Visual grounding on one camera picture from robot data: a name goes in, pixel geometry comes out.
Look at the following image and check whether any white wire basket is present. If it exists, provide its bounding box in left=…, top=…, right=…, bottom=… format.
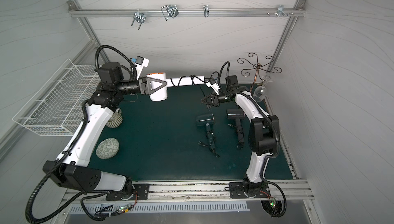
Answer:
left=12, top=59, right=100, bottom=136

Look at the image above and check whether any metal glass holder stand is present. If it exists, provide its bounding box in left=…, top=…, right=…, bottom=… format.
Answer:
left=237, top=53, right=283, bottom=93

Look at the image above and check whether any green dryer black cord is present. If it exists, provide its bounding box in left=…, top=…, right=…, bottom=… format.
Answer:
left=198, top=131, right=221, bottom=158

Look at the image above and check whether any aluminium top rail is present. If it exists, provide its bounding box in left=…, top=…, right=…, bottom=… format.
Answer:
left=69, top=7, right=306, bottom=18

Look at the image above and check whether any metal bolt bracket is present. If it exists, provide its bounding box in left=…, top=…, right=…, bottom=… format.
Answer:
left=267, top=5, right=294, bottom=17

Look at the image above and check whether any metal u-bolt bracket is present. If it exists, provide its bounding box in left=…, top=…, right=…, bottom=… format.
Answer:
left=161, top=5, right=179, bottom=21

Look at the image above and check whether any white hair dryer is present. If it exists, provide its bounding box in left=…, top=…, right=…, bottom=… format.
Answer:
left=146, top=73, right=206, bottom=101

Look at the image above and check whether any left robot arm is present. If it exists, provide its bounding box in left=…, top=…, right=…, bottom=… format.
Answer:
left=25, top=45, right=167, bottom=224

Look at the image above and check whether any small metal clamp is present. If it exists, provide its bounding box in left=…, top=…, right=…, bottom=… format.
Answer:
left=203, top=5, right=209, bottom=18

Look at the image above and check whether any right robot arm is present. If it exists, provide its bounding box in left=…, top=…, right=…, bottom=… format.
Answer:
left=201, top=61, right=287, bottom=218

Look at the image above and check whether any white vent strip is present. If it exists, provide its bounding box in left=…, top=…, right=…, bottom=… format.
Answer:
left=69, top=201, right=250, bottom=214

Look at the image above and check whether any striped ceramic mug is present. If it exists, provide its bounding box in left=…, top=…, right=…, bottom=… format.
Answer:
left=106, top=109, right=123, bottom=129

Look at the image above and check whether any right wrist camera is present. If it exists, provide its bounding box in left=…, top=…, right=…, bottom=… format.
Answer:
left=206, top=80, right=221, bottom=95

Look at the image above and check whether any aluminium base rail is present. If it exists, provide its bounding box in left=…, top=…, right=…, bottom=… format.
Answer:
left=61, top=179, right=315, bottom=204

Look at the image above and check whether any clear wine glass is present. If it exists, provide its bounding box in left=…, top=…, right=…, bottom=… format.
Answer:
left=252, top=75, right=272, bottom=102

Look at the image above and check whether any dark green hair dryer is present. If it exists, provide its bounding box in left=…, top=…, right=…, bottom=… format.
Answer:
left=196, top=114, right=216, bottom=153

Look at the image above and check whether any metal hook bracket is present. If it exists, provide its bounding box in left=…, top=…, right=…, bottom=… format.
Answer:
left=131, top=11, right=146, bottom=30

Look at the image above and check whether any grey hair dryer pink ring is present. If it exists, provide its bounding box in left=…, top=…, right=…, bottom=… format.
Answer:
left=226, top=108, right=246, bottom=146

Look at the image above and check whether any patterned ceramic bowl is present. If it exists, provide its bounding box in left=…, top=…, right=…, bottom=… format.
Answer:
left=96, top=138, right=120, bottom=159

